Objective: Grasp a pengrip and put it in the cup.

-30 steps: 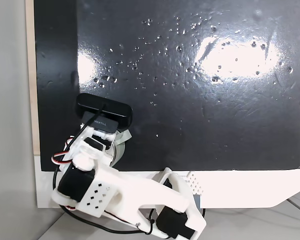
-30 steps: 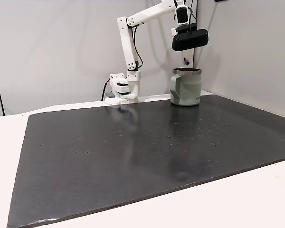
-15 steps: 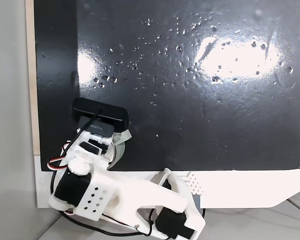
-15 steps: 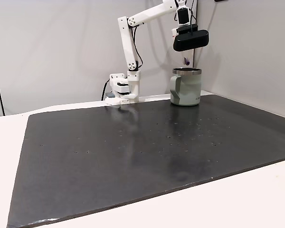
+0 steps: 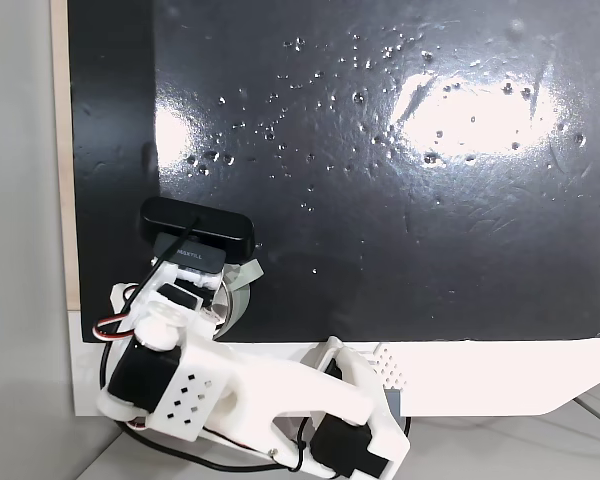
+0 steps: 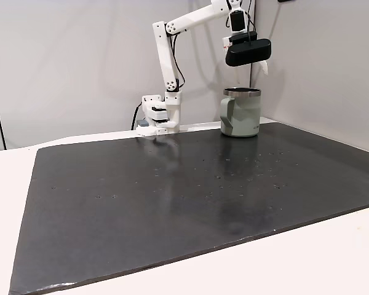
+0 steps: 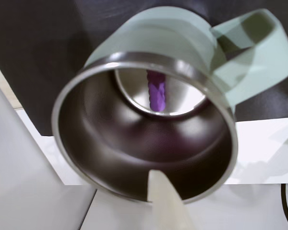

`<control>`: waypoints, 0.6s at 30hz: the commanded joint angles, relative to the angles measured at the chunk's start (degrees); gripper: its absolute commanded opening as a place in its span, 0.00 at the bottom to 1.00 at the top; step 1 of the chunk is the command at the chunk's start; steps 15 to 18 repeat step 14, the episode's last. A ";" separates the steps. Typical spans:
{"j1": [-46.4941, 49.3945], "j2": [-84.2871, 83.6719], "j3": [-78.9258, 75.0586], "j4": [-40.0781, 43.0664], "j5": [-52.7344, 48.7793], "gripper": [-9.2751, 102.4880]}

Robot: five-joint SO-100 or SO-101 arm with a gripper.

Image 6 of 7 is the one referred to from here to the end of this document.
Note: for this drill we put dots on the small black device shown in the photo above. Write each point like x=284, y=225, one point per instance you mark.
x=286, y=1

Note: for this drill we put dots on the black oval camera box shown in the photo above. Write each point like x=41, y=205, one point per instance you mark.
x=249, y=53

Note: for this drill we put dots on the grey power plug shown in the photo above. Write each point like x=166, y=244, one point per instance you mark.
x=143, y=123

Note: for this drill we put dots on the grey-green steel mug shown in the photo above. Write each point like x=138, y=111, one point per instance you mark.
x=243, y=118

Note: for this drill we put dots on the black glossy mat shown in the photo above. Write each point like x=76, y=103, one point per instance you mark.
x=184, y=209

